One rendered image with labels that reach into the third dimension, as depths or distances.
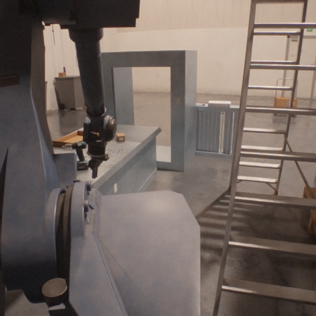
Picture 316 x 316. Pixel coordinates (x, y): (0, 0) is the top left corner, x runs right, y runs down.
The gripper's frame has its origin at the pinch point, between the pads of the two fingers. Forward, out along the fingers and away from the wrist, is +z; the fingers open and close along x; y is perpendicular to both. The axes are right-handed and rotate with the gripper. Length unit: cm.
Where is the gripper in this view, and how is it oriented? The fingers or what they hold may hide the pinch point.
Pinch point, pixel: (94, 175)
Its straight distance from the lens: 209.3
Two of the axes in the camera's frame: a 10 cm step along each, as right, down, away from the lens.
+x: -2.9, 3.4, -9.0
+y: -9.4, -2.5, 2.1
